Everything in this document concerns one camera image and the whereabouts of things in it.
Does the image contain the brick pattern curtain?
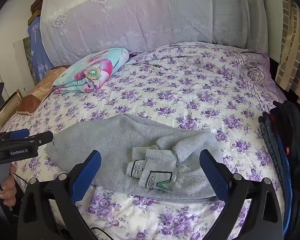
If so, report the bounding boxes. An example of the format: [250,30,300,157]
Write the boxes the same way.
[275,0,300,103]

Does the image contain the blue patterned pillow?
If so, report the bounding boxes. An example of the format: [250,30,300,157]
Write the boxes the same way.
[28,16,53,82]

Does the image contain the brown folded cushion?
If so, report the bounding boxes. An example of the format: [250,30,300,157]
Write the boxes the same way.
[17,65,70,115]

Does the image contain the person's left hand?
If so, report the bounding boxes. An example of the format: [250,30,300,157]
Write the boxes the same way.
[0,164,17,207]

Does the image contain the grey sweat pants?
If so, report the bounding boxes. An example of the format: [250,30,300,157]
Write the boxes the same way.
[45,114,223,203]

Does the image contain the lilac lace covered pillows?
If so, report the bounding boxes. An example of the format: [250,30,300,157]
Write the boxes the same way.
[40,0,268,66]

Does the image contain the folded floral turquoise blanket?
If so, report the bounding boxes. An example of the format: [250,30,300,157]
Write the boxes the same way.
[53,48,129,94]

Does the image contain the stack of dark folded clothes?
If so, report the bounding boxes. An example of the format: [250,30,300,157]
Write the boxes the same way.
[258,100,300,239]

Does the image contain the purple floral bedspread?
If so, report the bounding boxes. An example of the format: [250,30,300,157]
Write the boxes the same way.
[4,42,285,239]

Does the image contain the gold picture frame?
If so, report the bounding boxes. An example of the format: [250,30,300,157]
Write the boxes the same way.
[0,90,23,131]

